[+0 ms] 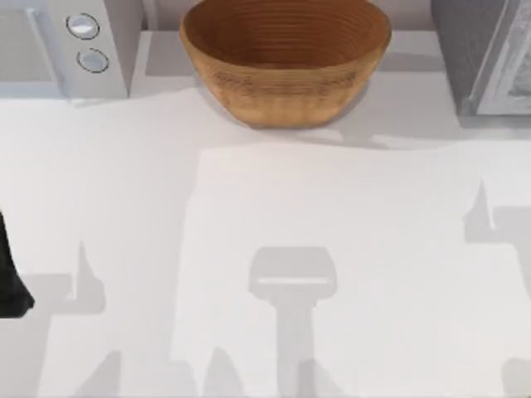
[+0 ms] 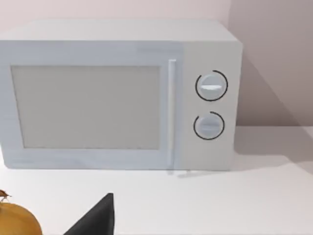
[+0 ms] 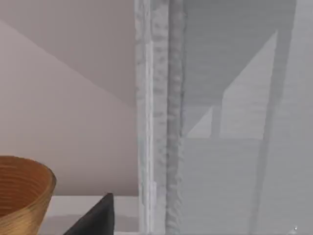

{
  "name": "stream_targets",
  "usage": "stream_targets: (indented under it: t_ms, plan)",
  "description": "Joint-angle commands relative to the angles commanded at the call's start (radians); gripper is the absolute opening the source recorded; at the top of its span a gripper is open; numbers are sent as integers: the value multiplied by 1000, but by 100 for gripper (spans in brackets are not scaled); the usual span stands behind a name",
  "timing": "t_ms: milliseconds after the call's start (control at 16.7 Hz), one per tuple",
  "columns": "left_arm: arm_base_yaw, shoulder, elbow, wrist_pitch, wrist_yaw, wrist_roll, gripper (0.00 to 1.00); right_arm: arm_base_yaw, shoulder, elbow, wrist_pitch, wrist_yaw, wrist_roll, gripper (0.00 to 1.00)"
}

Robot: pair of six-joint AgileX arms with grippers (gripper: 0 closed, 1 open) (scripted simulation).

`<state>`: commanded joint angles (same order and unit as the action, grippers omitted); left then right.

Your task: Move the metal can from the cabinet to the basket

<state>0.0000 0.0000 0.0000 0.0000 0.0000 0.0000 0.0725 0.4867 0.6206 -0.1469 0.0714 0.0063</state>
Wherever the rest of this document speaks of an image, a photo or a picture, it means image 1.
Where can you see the brown woven basket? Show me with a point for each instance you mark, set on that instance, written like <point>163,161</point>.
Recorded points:
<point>286,87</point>

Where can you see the round microwave knob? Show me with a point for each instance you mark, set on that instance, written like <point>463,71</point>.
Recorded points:
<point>93,59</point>
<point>83,25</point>

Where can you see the pale microwave oven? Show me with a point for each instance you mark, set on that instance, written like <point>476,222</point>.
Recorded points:
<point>50,49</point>

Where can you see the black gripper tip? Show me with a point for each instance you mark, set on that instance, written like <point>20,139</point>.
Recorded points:
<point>10,286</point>

